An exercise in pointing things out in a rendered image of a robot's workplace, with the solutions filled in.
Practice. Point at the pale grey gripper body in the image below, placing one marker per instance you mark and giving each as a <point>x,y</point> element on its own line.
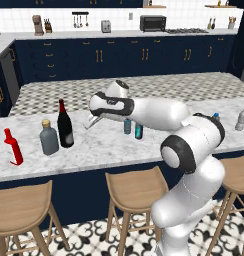
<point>92,120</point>

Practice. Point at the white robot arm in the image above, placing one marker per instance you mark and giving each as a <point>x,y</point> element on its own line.
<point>190,156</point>

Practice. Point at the dark condiment bottles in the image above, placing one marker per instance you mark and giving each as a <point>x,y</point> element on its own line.
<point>211,24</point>

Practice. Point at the dark wine bottle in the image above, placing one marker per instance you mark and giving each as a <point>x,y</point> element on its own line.
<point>65,130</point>

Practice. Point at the grey bottle with cork lid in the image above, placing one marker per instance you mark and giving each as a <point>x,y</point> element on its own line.
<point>49,140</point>

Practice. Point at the navy base cupboard run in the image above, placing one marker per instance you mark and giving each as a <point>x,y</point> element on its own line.
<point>127,56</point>

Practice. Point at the navy island counter front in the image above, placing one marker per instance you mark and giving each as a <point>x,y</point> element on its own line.
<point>80,193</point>

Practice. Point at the wooden bar stool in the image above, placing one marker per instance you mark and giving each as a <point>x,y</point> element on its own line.
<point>20,206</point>
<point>239,173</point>
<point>135,190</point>

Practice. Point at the red glass bottle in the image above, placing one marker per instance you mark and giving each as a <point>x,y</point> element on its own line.
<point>14,148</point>

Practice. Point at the grey dishwasher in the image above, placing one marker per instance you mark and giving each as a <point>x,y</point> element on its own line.
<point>10,75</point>

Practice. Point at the silver toaster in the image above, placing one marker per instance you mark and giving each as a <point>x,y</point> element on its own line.
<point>106,26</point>

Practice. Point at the navy side cupboard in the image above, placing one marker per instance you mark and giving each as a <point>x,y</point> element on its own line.
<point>0,91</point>

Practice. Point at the knife block with knives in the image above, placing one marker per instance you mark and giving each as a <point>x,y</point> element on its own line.
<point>47,26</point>

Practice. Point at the brown coffee machine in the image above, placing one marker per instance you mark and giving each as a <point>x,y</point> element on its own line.
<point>37,26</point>

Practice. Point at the black toaster oven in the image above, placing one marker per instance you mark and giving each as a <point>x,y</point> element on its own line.
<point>153,23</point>

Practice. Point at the blue capped plastic bottle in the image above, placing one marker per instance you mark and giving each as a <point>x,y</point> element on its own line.
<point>216,116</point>

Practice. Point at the black hob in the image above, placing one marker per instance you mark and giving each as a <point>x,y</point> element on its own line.
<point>187,31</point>

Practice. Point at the clear plastic water bottle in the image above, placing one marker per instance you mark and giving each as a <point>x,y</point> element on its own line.
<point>241,120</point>

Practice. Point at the pot with wooden tools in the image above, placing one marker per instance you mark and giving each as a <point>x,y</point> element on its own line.
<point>231,24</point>

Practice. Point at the dark fridge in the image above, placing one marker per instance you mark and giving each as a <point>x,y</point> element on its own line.
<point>242,40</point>

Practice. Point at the rail with hanging tools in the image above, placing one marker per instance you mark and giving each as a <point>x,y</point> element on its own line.
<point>80,14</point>

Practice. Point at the white wall socket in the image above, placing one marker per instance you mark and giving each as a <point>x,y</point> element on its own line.
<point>130,16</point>

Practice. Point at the navy wall cupboard run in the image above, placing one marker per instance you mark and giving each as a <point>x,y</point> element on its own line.
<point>67,3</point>

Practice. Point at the wooden wall shelf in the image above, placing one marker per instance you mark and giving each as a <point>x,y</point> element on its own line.
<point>220,6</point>
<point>154,6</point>

